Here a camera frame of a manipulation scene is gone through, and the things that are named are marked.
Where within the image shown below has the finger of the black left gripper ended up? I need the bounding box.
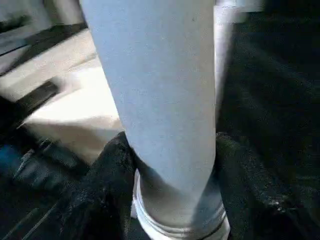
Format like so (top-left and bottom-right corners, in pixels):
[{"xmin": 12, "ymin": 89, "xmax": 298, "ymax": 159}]
[{"xmin": 13, "ymin": 79, "xmax": 60, "ymax": 119}]

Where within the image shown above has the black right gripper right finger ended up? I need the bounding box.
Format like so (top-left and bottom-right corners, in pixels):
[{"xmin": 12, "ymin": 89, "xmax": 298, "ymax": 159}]
[{"xmin": 214, "ymin": 131, "xmax": 320, "ymax": 240}]

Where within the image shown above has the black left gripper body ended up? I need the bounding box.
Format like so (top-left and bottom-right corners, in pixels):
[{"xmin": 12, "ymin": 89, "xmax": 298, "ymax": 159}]
[{"xmin": 0, "ymin": 96, "xmax": 37, "ymax": 147}]

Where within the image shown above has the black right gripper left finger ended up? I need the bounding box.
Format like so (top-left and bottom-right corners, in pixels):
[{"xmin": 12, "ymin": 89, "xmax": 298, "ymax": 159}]
[{"xmin": 64, "ymin": 131, "xmax": 139, "ymax": 240}]

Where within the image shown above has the white plastic table leg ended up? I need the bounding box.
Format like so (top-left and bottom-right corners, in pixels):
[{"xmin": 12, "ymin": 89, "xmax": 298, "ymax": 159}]
[
  {"xmin": 78, "ymin": 0, "xmax": 232, "ymax": 240},
  {"xmin": 214, "ymin": 4, "xmax": 249, "ymax": 122}
]

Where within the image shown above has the black work mat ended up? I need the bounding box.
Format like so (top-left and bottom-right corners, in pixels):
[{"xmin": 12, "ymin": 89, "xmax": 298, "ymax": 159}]
[{"xmin": 0, "ymin": 10, "xmax": 320, "ymax": 240}]

